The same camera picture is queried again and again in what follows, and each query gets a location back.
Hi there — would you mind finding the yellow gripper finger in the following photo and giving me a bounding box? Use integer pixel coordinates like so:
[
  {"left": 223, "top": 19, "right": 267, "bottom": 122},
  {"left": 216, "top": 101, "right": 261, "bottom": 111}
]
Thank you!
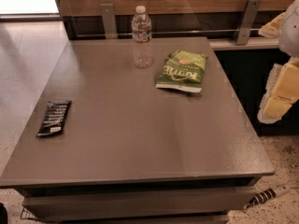
[
  {"left": 257, "top": 57, "right": 299, "bottom": 124},
  {"left": 258, "top": 12, "right": 285, "bottom": 38}
]

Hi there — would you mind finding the green jalapeno chip bag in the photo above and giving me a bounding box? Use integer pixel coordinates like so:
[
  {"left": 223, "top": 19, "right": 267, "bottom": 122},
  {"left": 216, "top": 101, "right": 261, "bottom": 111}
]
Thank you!
[{"left": 156, "top": 50, "right": 207, "bottom": 93}]

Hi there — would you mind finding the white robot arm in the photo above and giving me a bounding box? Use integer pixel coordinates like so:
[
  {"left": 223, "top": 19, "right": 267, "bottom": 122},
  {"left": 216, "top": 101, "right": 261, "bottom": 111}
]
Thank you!
[{"left": 257, "top": 0, "right": 299, "bottom": 124}]

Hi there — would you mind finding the black rxbar chocolate bar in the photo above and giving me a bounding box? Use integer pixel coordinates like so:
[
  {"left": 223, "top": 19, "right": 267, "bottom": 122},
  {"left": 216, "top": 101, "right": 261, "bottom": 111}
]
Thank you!
[{"left": 36, "top": 101, "right": 72, "bottom": 138}]

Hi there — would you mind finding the black white striped floor object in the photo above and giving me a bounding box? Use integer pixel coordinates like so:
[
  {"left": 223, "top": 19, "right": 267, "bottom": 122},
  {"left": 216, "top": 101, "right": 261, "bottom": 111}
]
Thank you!
[{"left": 244, "top": 185, "right": 291, "bottom": 209}]

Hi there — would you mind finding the clear plastic water bottle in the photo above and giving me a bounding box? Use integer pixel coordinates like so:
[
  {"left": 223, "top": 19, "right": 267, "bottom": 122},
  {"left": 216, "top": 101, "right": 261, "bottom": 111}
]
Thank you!
[{"left": 131, "top": 6, "right": 151, "bottom": 68}]

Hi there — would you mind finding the grey table drawer front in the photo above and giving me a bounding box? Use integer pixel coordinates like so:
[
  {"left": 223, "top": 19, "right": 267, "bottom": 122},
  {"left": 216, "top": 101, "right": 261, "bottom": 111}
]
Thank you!
[{"left": 23, "top": 187, "right": 255, "bottom": 222}]

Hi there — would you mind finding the black object bottom left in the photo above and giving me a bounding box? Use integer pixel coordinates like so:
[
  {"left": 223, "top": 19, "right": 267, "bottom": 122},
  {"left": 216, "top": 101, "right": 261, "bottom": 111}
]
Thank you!
[{"left": 0, "top": 203, "right": 7, "bottom": 224}]

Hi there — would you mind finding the right metal wall bracket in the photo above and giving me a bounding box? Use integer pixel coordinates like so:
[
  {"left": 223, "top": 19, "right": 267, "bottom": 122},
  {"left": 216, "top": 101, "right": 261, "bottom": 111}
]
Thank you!
[{"left": 234, "top": 0, "right": 262, "bottom": 45}]

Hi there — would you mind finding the metal wall bracket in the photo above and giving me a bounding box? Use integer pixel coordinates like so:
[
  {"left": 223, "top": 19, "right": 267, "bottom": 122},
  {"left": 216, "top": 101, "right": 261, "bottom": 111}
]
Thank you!
[
  {"left": 100, "top": 3, "right": 118, "bottom": 39},
  {"left": 234, "top": 0, "right": 262, "bottom": 45}
]

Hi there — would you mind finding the left metal wall bracket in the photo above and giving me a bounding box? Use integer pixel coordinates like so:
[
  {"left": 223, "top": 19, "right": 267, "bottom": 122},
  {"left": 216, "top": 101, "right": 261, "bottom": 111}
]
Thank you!
[{"left": 100, "top": 3, "right": 118, "bottom": 39}]

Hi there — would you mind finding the horizontal metal rail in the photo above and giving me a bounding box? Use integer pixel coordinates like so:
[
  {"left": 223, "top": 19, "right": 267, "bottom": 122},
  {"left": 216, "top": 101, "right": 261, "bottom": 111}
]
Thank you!
[{"left": 74, "top": 27, "right": 261, "bottom": 38}]

